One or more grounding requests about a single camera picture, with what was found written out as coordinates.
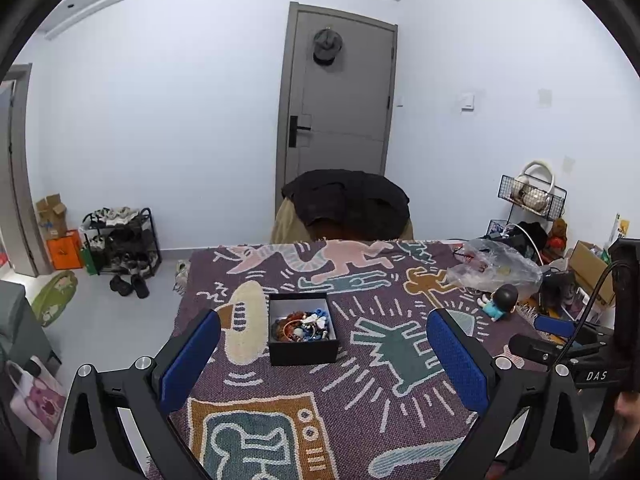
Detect green floor mat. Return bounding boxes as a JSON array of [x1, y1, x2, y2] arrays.
[[31, 270, 79, 328]]

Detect stacked cardboard boxes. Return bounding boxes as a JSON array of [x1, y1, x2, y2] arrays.
[[34, 192, 68, 241]]

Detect black shoe rack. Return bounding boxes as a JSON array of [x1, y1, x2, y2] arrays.
[[80, 206, 163, 277]]

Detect white and pink tote bag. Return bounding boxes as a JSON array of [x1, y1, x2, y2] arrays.
[[7, 355, 68, 443]]

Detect open cardboard box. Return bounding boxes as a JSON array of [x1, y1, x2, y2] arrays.
[[567, 240, 616, 306]]

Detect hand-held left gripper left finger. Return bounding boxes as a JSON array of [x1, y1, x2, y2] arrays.
[[56, 308, 222, 480]]

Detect white shoe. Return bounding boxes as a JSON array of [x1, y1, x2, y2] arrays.
[[173, 259, 191, 295]]

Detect black bag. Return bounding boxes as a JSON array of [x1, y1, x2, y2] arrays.
[[510, 220, 548, 261]]

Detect printed purple blanket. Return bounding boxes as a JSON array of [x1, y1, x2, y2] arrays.
[[167, 239, 556, 480]]

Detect doll figure with black hair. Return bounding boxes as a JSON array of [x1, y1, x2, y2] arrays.
[[476, 283, 520, 322]]

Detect black jewelry box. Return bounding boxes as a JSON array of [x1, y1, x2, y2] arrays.
[[267, 292, 341, 367]]

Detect white hoop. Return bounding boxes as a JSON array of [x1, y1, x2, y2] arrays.
[[515, 160, 556, 211]]

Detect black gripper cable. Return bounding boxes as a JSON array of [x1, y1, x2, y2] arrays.
[[552, 260, 626, 376]]

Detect black door handle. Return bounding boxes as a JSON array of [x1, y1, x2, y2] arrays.
[[288, 115, 312, 148]]

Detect grey sofa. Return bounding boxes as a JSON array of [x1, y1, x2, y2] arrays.
[[0, 280, 61, 376]]

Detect grey cap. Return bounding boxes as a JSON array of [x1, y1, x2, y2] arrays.
[[312, 27, 343, 67]]

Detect person's right hand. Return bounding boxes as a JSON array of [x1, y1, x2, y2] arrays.
[[615, 389, 640, 462]]

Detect grey doorway frame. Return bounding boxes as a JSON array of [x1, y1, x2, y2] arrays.
[[0, 62, 41, 278]]

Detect beige chair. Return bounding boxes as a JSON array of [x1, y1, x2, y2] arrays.
[[270, 199, 415, 243]]

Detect black wire basket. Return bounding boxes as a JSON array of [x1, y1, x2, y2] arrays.
[[485, 219, 516, 241], [497, 174, 567, 221]]

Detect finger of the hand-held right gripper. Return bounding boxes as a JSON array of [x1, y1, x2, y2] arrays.
[[509, 335, 571, 364], [534, 313, 615, 345]]

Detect green bag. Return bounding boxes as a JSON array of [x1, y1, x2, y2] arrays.
[[82, 240, 101, 276]]

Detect brown plush toy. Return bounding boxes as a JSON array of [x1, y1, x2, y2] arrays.
[[545, 217, 570, 256]]

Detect orange shopping bag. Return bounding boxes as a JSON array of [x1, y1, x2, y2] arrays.
[[46, 230, 85, 272]]

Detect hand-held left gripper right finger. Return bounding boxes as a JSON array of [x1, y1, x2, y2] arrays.
[[426, 308, 592, 480]]

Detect brown wooden bead bracelet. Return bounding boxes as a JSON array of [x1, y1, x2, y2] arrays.
[[271, 311, 307, 343]]

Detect grey door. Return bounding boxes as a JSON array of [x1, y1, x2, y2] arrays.
[[275, 2, 399, 216]]

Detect black jacket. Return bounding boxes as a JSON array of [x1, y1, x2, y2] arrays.
[[281, 170, 412, 241]]

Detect clear plastic bag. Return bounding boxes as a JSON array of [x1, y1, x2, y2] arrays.
[[445, 238, 543, 293]]

